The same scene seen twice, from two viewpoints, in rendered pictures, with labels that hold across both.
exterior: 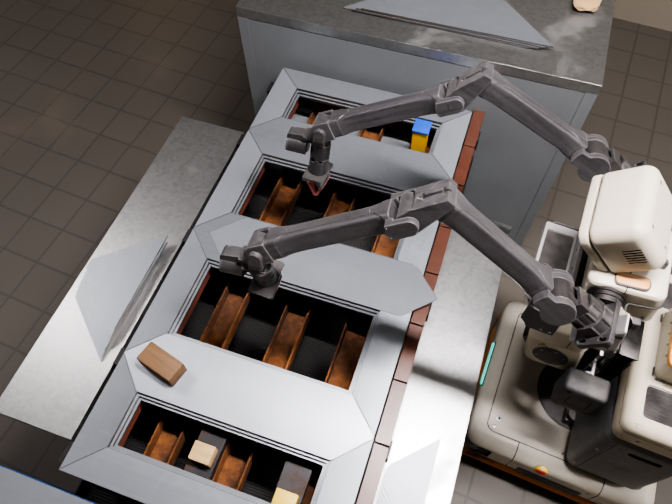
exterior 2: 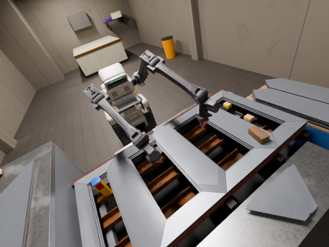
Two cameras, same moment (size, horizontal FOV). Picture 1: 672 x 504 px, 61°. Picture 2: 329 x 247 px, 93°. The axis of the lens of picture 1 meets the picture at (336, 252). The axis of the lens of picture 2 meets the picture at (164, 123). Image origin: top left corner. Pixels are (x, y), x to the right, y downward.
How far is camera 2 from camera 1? 1.67 m
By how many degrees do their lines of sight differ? 74
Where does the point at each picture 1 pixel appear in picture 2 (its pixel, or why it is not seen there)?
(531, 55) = (40, 163)
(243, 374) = (226, 126)
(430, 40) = (42, 198)
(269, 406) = (222, 116)
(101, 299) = (294, 187)
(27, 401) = not seen: outside the picture
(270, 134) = (151, 235)
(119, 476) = (280, 113)
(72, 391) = (309, 157)
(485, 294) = not seen: hidden behind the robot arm
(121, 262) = (280, 206)
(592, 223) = (120, 72)
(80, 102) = not seen: outside the picture
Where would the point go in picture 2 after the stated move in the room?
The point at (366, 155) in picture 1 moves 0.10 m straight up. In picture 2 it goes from (125, 186) to (118, 178)
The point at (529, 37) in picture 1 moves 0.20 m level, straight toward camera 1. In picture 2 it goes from (29, 168) to (58, 152)
